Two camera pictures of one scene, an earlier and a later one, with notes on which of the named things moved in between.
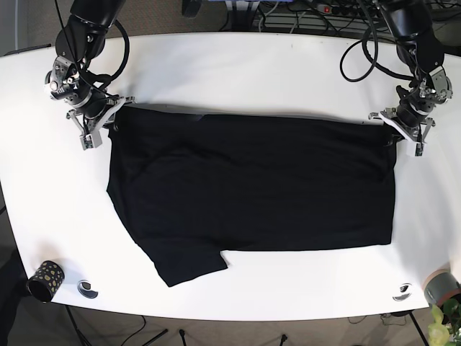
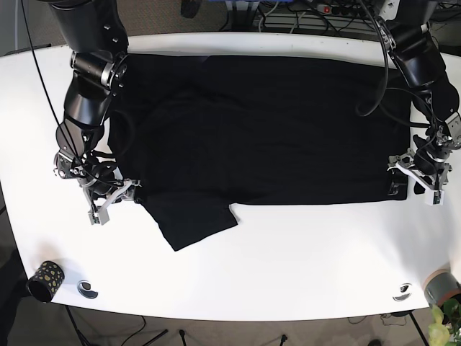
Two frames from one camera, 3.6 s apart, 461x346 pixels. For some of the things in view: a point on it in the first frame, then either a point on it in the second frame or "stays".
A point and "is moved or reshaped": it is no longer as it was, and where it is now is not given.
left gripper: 99,110 -> 100,182
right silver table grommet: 403,293 stays
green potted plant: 446,320 stays
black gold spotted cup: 47,281 stays
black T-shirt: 197,183 is moved or reshaped
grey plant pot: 441,287 stays
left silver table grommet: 84,289 stays
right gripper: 412,116 -> 427,163
